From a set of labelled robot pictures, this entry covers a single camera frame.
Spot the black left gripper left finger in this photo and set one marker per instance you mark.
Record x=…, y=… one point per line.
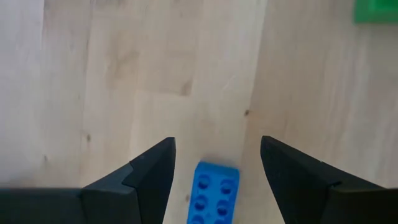
x=146, y=186

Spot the green toy building block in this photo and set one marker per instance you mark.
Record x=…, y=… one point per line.
x=376, y=11

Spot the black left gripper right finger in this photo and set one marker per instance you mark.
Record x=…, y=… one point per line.
x=298, y=186

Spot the blue toy building block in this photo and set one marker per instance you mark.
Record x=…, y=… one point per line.
x=213, y=193

